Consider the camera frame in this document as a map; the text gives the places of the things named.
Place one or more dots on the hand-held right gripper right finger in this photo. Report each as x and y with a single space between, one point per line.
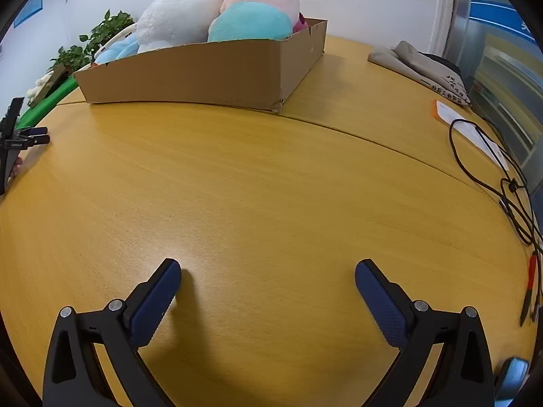
382 305

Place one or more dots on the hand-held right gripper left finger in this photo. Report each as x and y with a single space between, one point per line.
155 301

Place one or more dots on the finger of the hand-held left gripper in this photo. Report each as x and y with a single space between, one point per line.
36 130
38 139

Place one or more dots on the cardboard box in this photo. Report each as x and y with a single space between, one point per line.
191 76

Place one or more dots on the white panda plush toy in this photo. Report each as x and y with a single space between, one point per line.
178 17

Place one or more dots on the pastel pink teal plush toy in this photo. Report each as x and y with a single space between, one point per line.
254 4

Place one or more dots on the person's left hand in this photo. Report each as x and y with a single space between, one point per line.
17 167

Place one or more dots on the small white fluffy plush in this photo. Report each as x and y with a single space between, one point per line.
36 87

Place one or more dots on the brown cardboard piece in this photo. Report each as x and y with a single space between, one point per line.
50 84

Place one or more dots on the light blue plush toy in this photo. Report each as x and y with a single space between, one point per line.
118 48

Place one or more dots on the green potted plant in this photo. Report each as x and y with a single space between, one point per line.
102 34

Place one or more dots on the blue grey device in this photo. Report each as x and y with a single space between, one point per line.
513 373

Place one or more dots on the black test clip lead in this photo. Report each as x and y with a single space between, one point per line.
539 296

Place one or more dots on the white paper with orange edge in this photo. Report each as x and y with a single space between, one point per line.
456 121

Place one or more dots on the beige cloth bag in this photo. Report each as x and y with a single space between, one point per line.
407 61

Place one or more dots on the black cloth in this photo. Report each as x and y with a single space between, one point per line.
437 60

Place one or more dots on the glass partition with blue band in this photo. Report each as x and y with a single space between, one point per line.
496 12

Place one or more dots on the blue framed wall poster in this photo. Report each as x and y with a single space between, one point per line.
30 6

